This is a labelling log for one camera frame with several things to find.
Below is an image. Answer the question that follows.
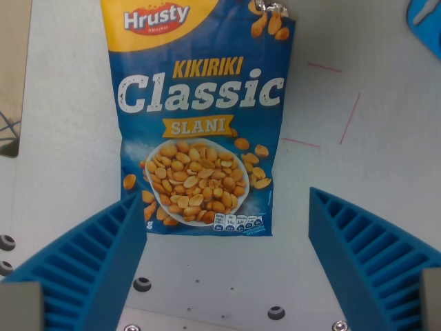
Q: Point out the blue plastic object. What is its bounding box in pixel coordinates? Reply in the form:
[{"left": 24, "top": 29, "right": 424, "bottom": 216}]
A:
[{"left": 405, "top": 0, "right": 441, "bottom": 61}]

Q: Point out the blue Hrusty peanut bag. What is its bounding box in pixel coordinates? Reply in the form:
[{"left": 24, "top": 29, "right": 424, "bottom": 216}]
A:
[{"left": 100, "top": 0, "right": 297, "bottom": 237}]

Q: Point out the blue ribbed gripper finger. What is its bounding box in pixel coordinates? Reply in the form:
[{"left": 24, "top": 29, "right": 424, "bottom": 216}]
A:
[
  {"left": 0, "top": 191, "right": 147, "bottom": 331},
  {"left": 308, "top": 186, "right": 441, "bottom": 331}
]

